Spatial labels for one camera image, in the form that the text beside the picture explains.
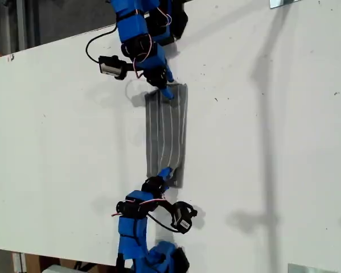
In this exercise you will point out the grey striped square towel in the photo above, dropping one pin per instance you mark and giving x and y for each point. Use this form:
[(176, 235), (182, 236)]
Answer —
[(164, 133)]

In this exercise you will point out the grey metal bar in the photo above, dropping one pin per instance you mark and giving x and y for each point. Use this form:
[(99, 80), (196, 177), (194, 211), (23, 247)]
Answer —
[(20, 25)]

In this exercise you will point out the white table leg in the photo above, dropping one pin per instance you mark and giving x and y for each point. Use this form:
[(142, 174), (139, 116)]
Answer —
[(18, 263)]

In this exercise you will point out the black camera stalk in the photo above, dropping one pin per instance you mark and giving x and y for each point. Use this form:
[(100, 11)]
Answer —
[(167, 205), (130, 66)]

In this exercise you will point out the black camera box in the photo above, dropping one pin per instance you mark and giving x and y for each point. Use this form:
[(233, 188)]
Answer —
[(110, 66), (183, 219)]

